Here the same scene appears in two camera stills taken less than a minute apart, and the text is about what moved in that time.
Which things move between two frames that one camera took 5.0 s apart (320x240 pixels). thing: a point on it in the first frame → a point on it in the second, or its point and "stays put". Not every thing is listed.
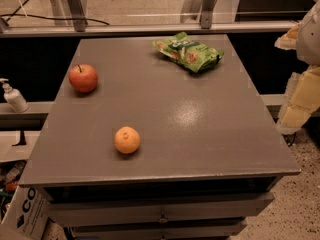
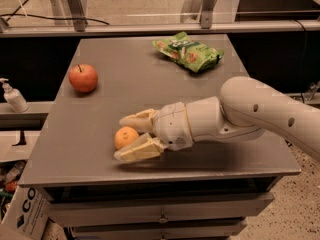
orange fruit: x=127 y=139 stays put
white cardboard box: x=27 y=212 stays put
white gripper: x=310 y=37 → x=172 y=125
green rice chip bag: x=195 y=56 stays put
